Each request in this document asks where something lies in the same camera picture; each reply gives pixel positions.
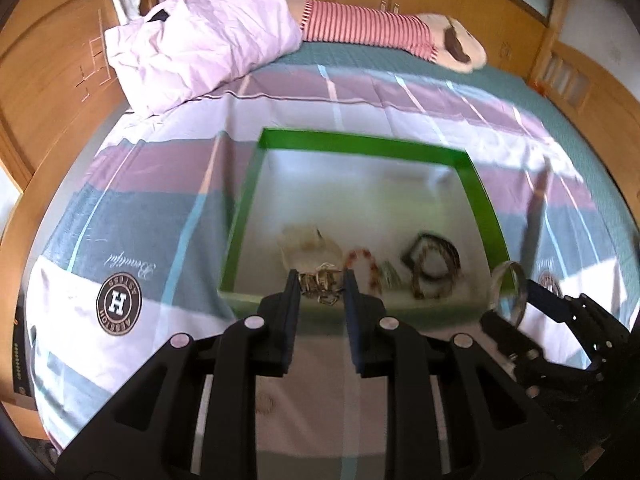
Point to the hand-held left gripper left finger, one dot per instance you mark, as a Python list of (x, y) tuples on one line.
[(290, 310)]

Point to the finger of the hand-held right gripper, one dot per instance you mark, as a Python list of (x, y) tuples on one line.
[(505, 332), (547, 302)]

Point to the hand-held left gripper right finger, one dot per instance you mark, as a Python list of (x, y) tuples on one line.
[(352, 310)]

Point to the silver bangle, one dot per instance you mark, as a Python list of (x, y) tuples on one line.
[(522, 290)]

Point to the gold metal ornament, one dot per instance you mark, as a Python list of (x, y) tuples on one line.
[(322, 282)]

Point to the silver green brooch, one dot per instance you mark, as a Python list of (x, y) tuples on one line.
[(390, 274)]

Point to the white wrist watch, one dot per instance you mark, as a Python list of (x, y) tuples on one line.
[(305, 245)]

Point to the black bangle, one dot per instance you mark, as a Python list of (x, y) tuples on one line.
[(450, 255)]

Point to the green cardboard box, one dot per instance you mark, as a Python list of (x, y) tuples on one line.
[(360, 200)]

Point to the wooden footboard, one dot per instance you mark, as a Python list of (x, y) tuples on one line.
[(585, 80)]

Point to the black device with lights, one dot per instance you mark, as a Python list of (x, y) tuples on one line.
[(21, 350)]

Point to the striped plush toy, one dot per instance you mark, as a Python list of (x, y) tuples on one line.
[(365, 22)]

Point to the pink pillow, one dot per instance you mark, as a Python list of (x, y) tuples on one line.
[(200, 35)]

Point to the wooden headboard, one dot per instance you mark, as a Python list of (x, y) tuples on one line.
[(45, 85)]

